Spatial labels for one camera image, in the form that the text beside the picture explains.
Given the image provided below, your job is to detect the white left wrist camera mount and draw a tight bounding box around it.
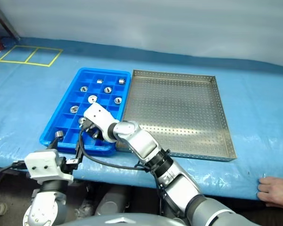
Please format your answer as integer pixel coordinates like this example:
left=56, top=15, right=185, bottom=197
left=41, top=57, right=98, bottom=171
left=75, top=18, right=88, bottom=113
left=24, top=150, right=74, bottom=183

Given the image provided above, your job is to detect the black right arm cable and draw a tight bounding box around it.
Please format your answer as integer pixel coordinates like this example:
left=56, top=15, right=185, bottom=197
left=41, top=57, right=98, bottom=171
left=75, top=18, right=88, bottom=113
left=78, top=128, right=167, bottom=197

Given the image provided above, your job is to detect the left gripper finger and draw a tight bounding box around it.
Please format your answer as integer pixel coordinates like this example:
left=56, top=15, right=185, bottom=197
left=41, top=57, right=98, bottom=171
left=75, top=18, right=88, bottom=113
left=46, top=137, right=60, bottom=151
left=74, top=140, right=83, bottom=163

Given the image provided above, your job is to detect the grey metal frame post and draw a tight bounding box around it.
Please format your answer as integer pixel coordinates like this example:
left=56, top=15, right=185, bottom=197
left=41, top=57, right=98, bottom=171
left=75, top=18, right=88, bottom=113
left=0, top=0, right=21, bottom=42

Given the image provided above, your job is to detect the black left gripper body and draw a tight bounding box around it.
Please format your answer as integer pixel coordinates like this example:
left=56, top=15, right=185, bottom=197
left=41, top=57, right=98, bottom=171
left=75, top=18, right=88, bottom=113
left=60, top=157, right=83, bottom=175

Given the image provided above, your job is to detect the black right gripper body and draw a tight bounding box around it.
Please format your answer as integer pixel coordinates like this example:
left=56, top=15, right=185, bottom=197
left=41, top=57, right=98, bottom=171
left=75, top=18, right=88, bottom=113
left=84, top=120, right=105, bottom=140

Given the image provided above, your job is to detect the dark grey rounded shape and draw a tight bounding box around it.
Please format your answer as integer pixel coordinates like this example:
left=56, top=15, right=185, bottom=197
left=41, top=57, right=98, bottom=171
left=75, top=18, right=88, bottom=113
left=94, top=187, right=130, bottom=216

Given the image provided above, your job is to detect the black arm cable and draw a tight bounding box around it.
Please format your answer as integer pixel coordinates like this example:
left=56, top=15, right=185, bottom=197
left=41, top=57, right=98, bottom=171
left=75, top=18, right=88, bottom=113
left=78, top=128, right=167, bottom=197
left=0, top=160, right=26, bottom=189

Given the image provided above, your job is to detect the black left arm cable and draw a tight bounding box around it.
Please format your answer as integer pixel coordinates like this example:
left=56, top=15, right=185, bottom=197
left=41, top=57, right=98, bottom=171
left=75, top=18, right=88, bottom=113
left=0, top=160, right=26, bottom=189

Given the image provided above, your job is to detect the perforated metal tray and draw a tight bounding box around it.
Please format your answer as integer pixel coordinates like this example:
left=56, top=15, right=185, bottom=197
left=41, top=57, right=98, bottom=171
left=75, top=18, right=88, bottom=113
left=115, top=69, right=238, bottom=163

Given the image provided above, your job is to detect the grey robot torso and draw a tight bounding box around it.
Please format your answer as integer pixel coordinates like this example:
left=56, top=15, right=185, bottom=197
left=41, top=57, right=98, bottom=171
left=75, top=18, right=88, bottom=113
left=61, top=213, right=187, bottom=226

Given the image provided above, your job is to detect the bare person hand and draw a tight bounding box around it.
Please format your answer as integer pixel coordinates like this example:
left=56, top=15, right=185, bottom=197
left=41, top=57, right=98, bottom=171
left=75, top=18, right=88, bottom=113
left=257, top=176, right=283, bottom=209

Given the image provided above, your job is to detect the blue compartment tray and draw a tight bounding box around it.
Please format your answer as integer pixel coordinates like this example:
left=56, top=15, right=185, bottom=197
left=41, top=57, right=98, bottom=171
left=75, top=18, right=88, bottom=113
left=39, top=67, right=132, bottom=157

